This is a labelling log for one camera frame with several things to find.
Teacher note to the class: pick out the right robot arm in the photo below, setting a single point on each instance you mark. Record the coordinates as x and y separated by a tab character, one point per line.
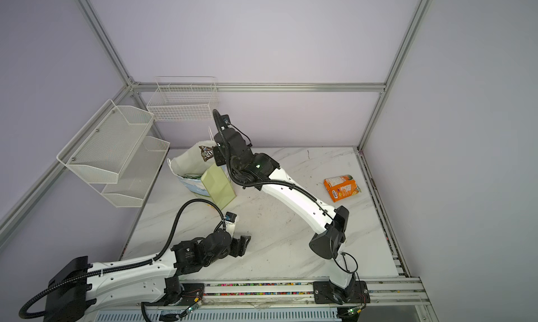
262	172

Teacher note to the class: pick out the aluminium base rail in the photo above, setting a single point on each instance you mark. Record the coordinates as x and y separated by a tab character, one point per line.
390	299

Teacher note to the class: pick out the white green paper bag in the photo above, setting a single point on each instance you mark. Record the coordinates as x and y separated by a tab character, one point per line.
205	179

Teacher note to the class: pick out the orange snack box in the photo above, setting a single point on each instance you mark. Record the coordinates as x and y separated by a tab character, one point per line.
341	187

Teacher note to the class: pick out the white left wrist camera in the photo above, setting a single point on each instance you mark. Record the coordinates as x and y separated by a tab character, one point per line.
230	220

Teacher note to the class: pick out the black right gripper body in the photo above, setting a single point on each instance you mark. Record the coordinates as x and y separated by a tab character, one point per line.
218	157

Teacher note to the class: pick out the purple chocolate bar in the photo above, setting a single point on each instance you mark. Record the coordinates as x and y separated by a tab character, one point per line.
206	152

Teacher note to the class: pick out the white mesh wall shelf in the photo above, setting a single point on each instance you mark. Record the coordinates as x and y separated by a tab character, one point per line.
116	155

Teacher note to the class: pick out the white wire wall basket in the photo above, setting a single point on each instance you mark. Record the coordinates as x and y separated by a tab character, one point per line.
184	98

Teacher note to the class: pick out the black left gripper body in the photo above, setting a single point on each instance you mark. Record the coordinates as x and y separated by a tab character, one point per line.
233	250

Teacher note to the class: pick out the right rear frame post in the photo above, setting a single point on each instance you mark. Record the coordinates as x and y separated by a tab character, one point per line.
411	32

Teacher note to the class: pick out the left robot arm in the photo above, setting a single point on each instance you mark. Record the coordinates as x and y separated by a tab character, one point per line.
81	288

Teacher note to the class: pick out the aluminium frame post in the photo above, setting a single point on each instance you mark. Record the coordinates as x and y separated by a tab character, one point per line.
97	27

